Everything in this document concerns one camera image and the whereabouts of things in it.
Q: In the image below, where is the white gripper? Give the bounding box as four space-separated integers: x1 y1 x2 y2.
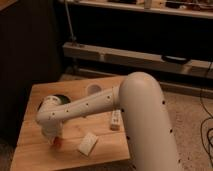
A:
41 124 62 143

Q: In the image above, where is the red pepper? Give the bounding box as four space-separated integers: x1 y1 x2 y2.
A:
53 137 62 148

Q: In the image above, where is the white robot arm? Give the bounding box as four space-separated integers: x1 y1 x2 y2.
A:
36 72 182 171

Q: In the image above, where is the green ceramic bowl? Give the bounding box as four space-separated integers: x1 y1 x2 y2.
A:
37 94 71 111

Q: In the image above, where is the white sponge block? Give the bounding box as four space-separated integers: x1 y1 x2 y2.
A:
78 132 98 156

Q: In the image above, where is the wooden table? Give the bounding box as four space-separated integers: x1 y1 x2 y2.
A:
10 76 129 171

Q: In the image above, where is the translucent plastic cup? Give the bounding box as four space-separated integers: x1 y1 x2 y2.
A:
86 84 102 95

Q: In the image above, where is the white remote control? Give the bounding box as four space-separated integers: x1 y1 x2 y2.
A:
110 110 121 131

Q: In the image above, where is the metal stand pole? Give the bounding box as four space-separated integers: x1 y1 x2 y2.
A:
64 0 76 45

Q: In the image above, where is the black object on shelf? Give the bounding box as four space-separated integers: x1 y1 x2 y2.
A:
161 55 191 65

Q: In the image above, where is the low wooden shelf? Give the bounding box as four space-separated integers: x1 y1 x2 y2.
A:
62 42 210 77

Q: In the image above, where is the upper wooden shelf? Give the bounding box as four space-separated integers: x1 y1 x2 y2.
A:
58 0 213 19

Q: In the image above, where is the black cable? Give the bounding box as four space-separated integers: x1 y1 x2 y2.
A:
199 61 213 157

